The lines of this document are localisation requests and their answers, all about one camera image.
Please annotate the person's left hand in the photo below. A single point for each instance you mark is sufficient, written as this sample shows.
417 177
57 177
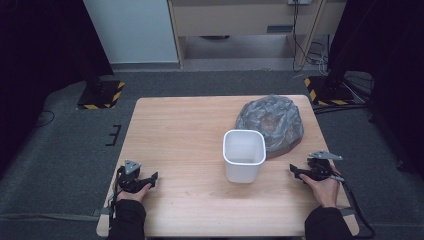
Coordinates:
132 195

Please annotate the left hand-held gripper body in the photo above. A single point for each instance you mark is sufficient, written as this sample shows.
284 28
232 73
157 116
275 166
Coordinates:
132 175

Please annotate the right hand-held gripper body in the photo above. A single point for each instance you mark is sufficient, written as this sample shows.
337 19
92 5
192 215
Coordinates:
320 166

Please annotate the striped black stand base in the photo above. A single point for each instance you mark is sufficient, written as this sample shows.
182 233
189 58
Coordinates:
101 95
328 91

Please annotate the grey tape strip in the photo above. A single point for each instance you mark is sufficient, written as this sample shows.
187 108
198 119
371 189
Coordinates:
105 211
348 211

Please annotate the grey plastic bag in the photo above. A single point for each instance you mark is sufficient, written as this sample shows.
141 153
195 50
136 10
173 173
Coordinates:
270 122

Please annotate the light wooden desk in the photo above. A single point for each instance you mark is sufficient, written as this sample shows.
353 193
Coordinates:
240 18

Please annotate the grey power strip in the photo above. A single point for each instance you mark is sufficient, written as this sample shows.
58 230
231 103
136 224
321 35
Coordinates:
299 1

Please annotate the white plastic bin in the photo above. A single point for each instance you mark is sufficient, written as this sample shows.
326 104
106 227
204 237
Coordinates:
244 156

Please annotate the black curtain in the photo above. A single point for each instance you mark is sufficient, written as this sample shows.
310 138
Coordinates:
393 66
40 66

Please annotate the person's right hand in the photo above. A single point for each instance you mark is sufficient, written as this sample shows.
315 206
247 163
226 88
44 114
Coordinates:
322 191

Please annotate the white panel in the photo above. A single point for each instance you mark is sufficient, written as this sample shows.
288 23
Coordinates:
133 30

